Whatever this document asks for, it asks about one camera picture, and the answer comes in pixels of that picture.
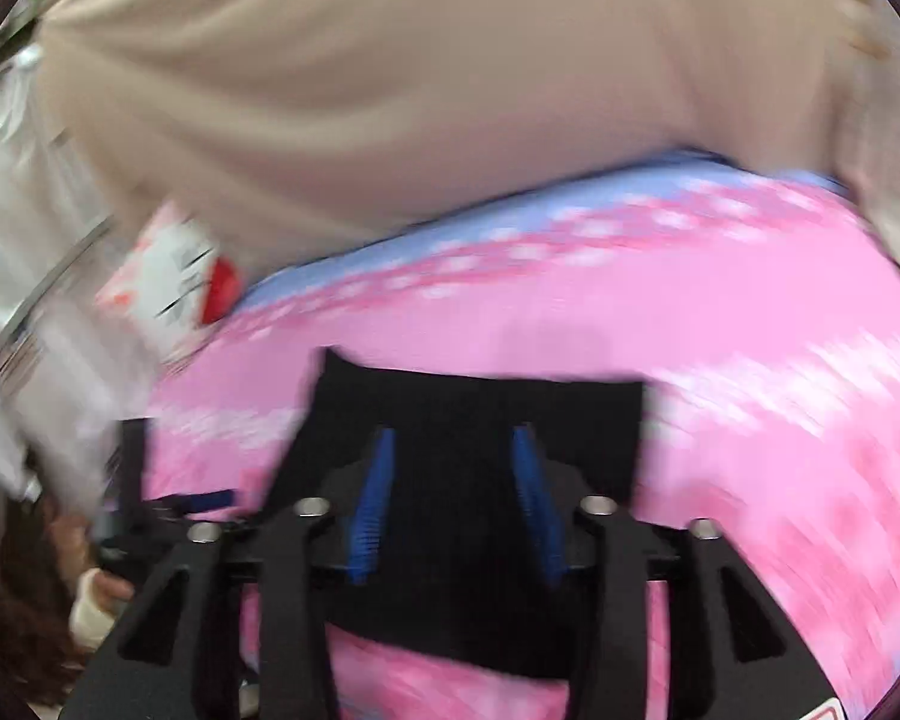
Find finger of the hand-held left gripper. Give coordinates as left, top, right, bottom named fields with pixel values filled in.
left=148, top=489, right=238, bottom=523

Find pink floral bedsheet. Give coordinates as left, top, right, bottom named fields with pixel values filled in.
left=142, top=150, right=900, bottom=720

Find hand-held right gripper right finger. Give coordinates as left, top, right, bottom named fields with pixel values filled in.
left=511, top=424, right=848, bottom=720

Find large beige cloth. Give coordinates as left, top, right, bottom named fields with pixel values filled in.
left=34, top=0, right=900, bottom=286

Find floral fleece blanket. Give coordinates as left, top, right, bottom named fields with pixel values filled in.
left=832, top=0, right=900, bottom=293

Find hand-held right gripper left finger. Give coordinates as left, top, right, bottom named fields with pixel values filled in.
left=58, top=424, right=398, bottom=720

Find black pants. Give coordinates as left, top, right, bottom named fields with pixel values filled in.
left=259, top=345, right=646, bottom=680

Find white red printed pillow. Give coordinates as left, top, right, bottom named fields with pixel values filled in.
left=94, top=199, right=241, bottom=376

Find person's left hand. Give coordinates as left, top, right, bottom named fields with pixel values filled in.
left=49, top=516, right=134, bottom=650

